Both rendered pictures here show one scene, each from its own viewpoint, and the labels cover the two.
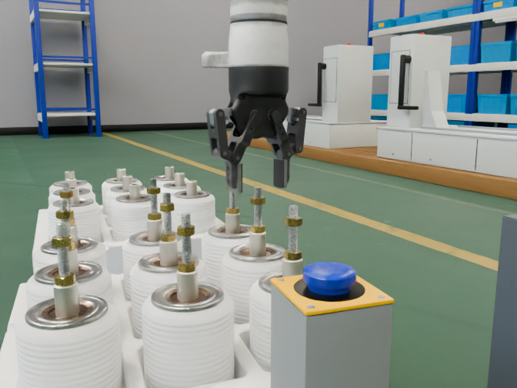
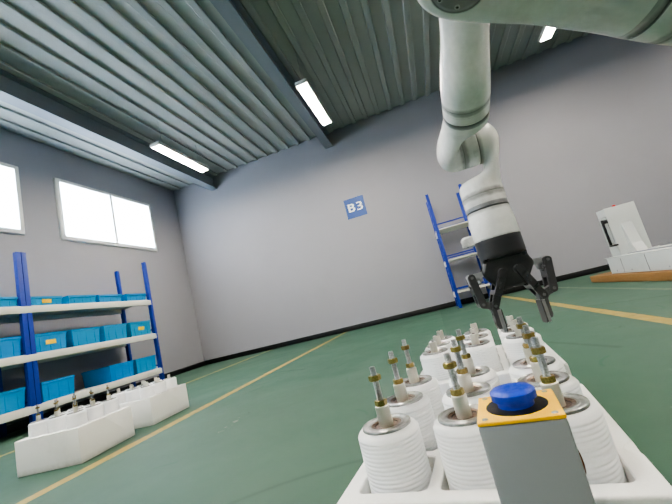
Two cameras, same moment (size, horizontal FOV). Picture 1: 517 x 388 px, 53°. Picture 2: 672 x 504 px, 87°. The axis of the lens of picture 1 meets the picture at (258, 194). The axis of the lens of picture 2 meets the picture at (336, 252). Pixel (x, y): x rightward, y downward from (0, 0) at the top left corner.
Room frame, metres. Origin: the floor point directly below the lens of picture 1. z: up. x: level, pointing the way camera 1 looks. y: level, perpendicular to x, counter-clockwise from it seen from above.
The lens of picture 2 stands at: (0.02, -0.19, 0.44)
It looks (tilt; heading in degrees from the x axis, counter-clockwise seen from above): 9 degrees up; 40
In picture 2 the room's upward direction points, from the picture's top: 14 degrees counter-clockwise
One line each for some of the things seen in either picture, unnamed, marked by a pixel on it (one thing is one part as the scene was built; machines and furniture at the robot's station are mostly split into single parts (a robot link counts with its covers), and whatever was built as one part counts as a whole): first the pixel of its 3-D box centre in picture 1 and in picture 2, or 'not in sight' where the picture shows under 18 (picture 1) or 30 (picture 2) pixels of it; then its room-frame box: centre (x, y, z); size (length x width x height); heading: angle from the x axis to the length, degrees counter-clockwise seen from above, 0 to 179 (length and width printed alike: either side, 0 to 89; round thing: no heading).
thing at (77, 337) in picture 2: not in sight; (72, 340); (1.17, 5.49, 0.90); 0.50 x 0.38 x 0.21; 116
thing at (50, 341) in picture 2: not in sight; (35, 345); (0.78, 5.30, 0.90); 0.50 x 0.38 x 0.21; 116
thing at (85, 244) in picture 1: (69, 245); (414, 381); (0.70, 0.26, 0.25); 0.08 x 0.08 x 0.01
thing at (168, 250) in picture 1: (168, 252); (465, 382); (0.62, 0.11, 0.26); 0.02 x 0.02 x 0.03
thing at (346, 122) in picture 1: (303, 95); (672, 224); (4.53, -0.39, 0.45); 1.61 x 0.57 x 0.74; 27
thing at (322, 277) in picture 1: (328, 281); (514, 399); (0.37, -0.05, 0.32); 0.04 x 0.04 x 0.02
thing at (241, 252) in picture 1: (258, 253); (542, 379); (0.66, 0.00, 0.25); 0.08 x 0.08 x 0.01
